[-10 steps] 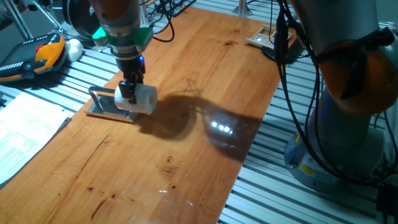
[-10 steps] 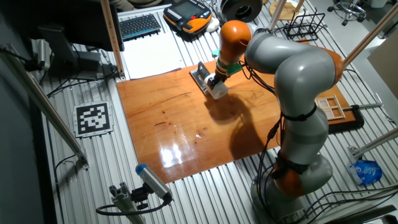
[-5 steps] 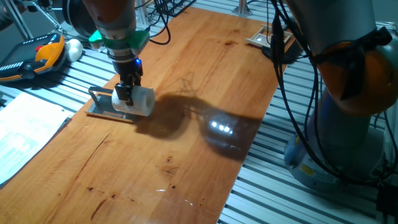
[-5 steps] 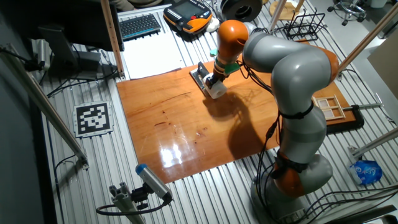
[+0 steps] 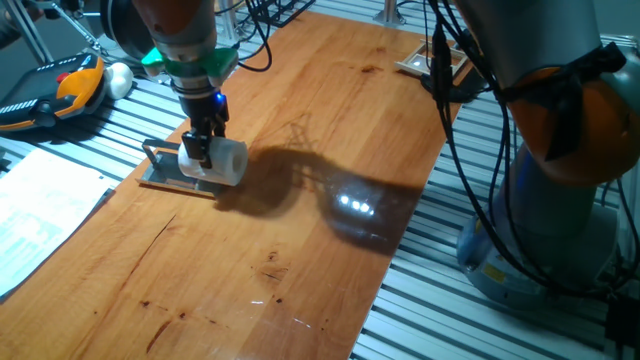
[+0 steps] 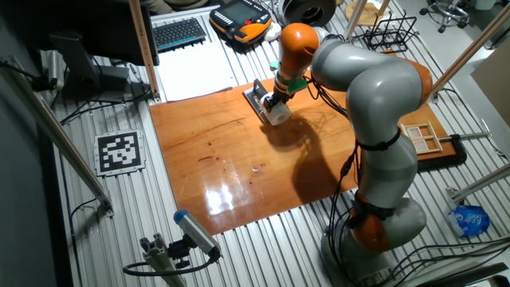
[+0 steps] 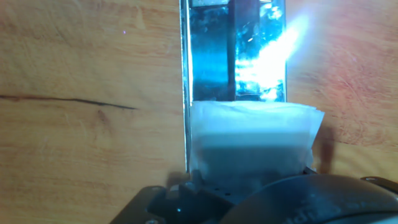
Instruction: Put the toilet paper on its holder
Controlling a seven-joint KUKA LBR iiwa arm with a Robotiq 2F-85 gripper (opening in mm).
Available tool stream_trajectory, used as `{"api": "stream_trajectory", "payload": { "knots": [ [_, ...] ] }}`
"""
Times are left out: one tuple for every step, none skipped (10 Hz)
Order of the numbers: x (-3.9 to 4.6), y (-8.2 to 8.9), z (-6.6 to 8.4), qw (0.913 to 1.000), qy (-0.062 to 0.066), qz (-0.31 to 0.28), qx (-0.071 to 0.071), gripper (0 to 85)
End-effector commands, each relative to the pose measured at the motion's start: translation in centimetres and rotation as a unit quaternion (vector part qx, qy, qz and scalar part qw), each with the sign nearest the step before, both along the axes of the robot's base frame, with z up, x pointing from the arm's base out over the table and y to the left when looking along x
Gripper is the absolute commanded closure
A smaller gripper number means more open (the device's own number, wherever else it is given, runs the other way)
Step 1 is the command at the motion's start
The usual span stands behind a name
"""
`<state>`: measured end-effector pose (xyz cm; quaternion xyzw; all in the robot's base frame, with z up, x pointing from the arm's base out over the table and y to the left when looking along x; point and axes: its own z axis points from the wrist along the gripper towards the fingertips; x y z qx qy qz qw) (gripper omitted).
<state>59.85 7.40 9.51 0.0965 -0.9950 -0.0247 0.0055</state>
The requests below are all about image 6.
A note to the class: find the white round object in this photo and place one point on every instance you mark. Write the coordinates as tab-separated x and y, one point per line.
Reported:
273	32

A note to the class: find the silver metal post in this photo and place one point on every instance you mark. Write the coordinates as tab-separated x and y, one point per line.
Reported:
354	18

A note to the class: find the orange black teach pendant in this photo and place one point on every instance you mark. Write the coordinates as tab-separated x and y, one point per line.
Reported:
239	18

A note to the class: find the black clamp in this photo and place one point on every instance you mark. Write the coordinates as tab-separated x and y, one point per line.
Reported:
446	161

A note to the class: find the grey metal cylinder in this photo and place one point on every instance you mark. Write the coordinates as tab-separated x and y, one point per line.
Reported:
56	69

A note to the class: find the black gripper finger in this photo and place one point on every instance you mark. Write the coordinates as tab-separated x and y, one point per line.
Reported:
268	103

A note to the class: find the brown cardboard box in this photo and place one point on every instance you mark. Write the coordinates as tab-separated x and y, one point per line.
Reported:
494	87

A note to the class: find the black computer monitor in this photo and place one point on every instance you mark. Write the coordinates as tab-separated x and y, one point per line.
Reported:
79	24

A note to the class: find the shiny metal toilet paper holder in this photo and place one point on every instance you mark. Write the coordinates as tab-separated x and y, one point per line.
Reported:
254	93

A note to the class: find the long aluminium frame beam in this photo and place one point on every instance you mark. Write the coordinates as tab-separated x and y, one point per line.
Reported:
466	56
478	184
56	131

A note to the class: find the small wooden frame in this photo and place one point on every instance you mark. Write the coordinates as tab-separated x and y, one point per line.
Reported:
422	137

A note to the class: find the blue plastic bag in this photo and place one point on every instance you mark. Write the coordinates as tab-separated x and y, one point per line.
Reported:
470	221

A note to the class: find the white printed paper sheet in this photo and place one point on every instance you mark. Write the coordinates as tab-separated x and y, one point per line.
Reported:
191	71

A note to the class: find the black monitor stand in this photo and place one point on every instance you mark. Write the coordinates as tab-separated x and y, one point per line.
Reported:
79	68

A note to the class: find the office chair wheeled base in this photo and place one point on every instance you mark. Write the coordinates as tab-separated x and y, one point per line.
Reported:
448	12

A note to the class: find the silver camera with blue end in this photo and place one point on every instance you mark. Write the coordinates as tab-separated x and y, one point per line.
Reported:
195	231

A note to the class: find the black white fiducial marker board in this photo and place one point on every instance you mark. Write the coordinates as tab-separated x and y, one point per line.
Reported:
119	152

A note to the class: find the silver and orange robot arm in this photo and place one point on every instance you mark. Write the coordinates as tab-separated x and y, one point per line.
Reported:
378	91

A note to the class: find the black round device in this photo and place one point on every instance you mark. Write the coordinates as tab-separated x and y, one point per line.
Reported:
311	12

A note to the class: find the white toilet paper roll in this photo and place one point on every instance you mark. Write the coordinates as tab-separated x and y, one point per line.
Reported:
279	113

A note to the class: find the short aluminium profile post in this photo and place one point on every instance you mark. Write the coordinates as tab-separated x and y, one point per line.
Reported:
159	259

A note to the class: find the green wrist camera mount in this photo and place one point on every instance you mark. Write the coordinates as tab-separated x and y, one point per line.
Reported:
296	85

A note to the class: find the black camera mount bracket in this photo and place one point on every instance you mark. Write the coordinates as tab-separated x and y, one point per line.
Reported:
179	251

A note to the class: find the round wooden stool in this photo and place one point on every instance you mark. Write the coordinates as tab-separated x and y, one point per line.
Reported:
368	14

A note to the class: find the black computer keyboard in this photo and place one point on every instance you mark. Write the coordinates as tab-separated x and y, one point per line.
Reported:
179	34

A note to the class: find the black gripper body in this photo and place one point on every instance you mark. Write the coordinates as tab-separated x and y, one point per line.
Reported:
282	97

